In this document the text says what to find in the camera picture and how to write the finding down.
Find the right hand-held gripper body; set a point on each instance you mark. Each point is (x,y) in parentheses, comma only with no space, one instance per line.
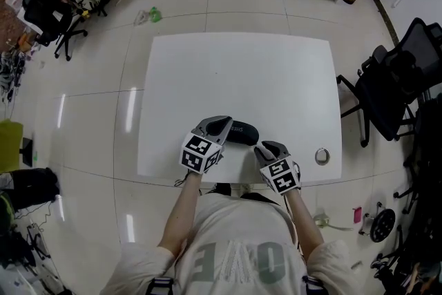
(280,176)

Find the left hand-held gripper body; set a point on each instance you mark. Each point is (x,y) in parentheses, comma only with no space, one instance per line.
(195,152)

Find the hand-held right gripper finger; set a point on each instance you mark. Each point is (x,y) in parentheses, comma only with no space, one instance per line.
(261,153)
(275,147)

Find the black glasses case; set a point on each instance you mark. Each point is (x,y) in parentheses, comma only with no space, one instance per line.
(241,133)

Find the person's right forearm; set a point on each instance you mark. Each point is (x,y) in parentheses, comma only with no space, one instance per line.
(304,221)

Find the person's left forearm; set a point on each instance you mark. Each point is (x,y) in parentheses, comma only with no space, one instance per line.
(181,210)

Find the pink phone case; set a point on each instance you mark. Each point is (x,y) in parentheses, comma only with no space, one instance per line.
(357,215)

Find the person's cream printed shirt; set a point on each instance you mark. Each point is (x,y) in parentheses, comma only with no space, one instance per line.
(238,245)

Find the black round wheel plate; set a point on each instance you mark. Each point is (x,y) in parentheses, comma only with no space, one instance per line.
(383,224)

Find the green plastic bag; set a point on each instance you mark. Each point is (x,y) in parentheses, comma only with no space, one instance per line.
(150,14)

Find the black padded office chair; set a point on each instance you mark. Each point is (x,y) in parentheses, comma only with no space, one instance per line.
(390,90)

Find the black bag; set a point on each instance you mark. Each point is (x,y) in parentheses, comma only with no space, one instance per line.
(31,186)

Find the yellow-green box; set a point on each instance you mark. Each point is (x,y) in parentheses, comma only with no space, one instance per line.
(9,145)

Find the black mesh office chair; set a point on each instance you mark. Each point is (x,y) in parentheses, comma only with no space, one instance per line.
(48,14)

